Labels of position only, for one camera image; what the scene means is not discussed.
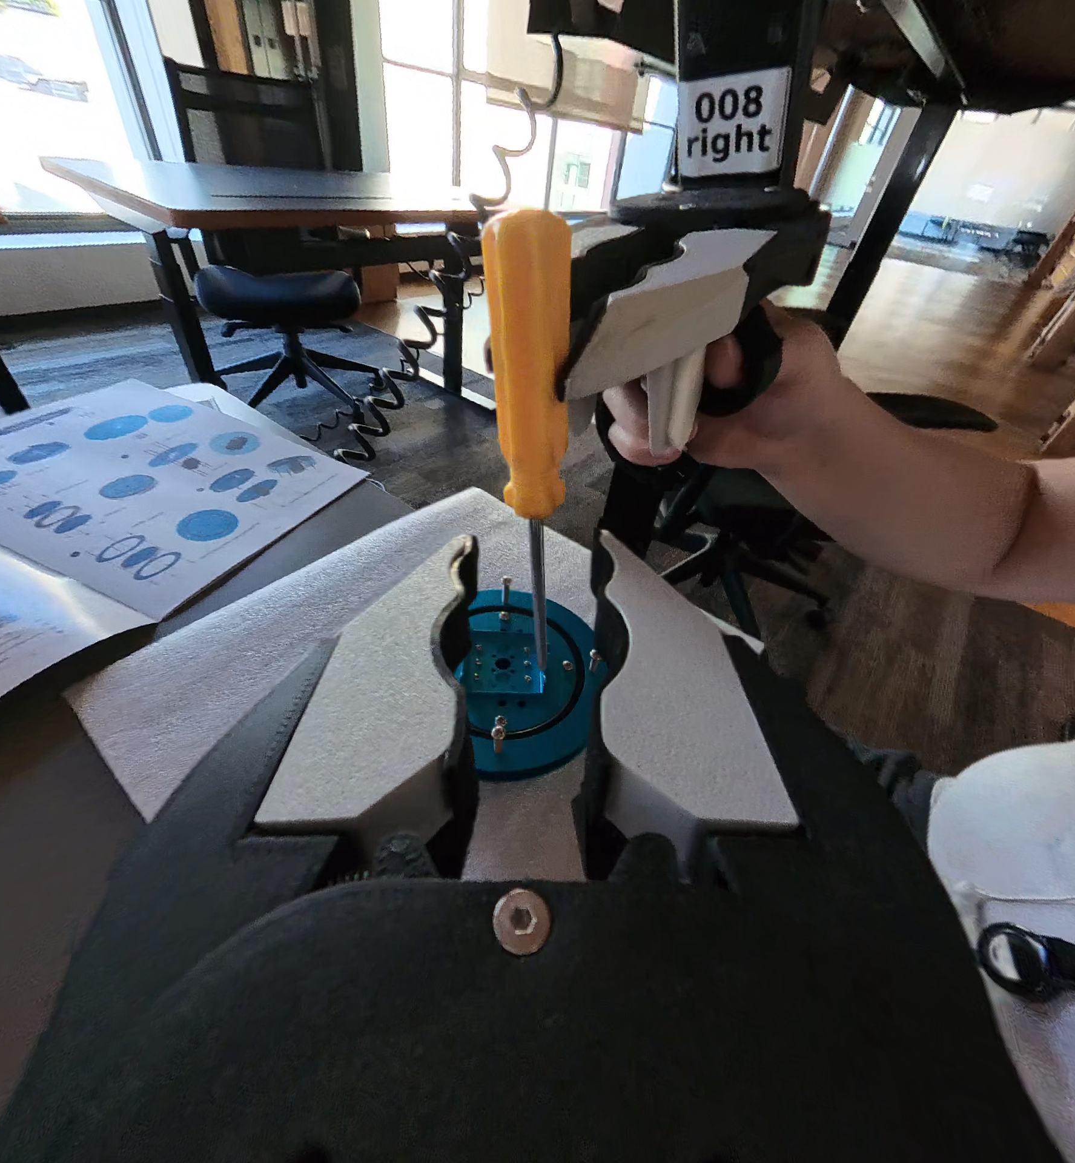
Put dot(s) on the person's right hand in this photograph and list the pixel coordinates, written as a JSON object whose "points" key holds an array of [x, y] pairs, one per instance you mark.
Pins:
{"points": [[801, 401]]}

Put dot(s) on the white foam sheet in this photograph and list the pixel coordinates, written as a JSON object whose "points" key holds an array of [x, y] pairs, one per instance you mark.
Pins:
{"points": [[229, 674]]}

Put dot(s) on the black rectangular frame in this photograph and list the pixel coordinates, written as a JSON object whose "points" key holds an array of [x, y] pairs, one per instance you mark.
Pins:
{"points": [[229, 118]]}

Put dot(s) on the person's white shirt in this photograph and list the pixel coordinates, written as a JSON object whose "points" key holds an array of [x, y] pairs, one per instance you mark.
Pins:
{"points": [[1028, 818]]}

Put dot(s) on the black office chair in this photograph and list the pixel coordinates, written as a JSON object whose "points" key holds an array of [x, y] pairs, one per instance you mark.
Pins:
{"points": [[273, 293], [754, 509]]}

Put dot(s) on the open instruction manual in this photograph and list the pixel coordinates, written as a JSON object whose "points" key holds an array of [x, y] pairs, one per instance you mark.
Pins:
{"points": [[182, 475]]}

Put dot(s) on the large glass window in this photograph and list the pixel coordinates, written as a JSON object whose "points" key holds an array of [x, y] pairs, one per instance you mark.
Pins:
{"points": [[28, 138]]}

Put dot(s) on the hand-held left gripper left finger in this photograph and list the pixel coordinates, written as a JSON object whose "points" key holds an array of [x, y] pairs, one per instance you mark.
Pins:
{"points": [[354, 736]]}

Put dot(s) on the metal desk foot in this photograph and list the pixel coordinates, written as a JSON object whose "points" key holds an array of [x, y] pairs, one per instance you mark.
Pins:
{"points": [[478, 399]]}

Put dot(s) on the person's dark trousers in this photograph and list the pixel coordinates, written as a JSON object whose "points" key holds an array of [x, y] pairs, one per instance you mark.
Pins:
{"points": [[901, 783]]}

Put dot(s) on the person's right forearm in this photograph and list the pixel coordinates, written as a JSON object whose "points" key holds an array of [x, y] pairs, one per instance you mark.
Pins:
{"points": [[1001, 526]]}

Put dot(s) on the dark desk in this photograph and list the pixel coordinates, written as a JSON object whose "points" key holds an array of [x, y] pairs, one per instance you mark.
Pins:
{"points": [[38, 909]]}

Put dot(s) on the window with beige blind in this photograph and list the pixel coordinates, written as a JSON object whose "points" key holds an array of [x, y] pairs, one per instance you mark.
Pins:
{"points": [[417, 109]]}

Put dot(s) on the blue round turntable base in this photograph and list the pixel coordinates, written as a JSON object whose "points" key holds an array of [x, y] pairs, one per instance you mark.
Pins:
{"points": [[519, 759]]}

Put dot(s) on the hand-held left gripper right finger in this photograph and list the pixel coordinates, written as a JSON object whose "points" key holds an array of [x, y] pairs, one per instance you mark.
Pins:
{"points": [[691, 736]]}

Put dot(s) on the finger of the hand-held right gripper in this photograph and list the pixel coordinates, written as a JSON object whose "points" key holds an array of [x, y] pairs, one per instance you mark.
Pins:
{"points": [[610, 260], [674, 317]]}

